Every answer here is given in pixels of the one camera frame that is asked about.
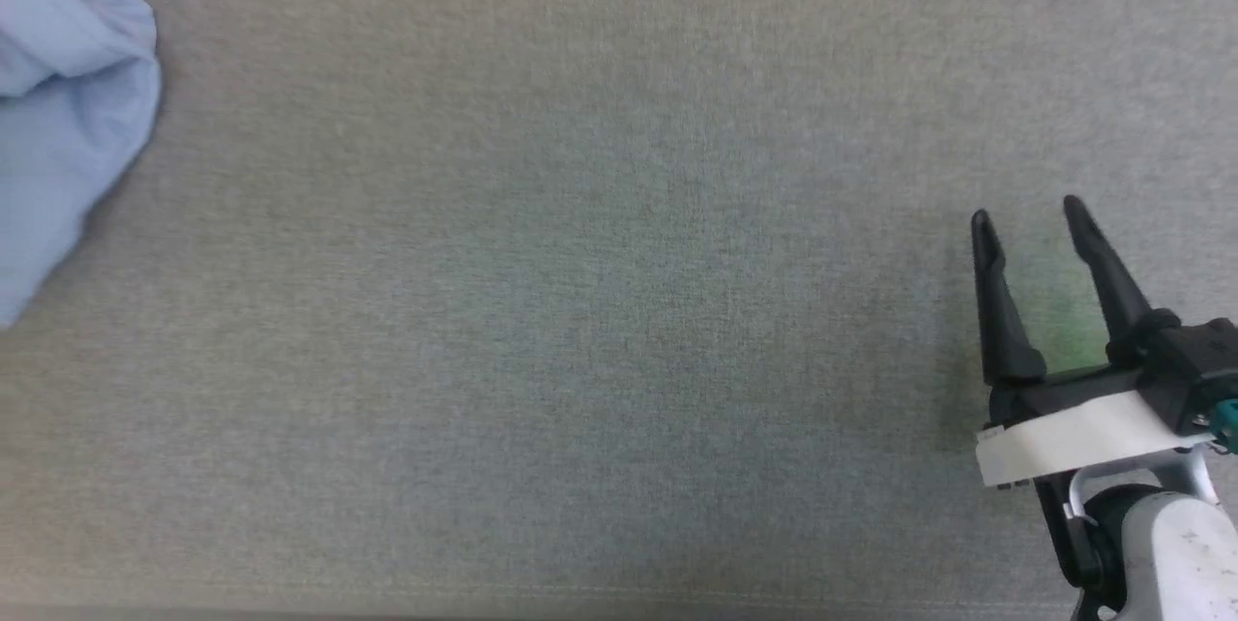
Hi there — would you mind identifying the light blue polo shirt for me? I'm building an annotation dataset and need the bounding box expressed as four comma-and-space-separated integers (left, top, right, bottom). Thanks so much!
0, 0, 163, 330

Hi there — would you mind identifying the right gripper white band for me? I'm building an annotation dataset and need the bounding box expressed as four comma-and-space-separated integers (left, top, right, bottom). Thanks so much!
970, 194, 1218, 498

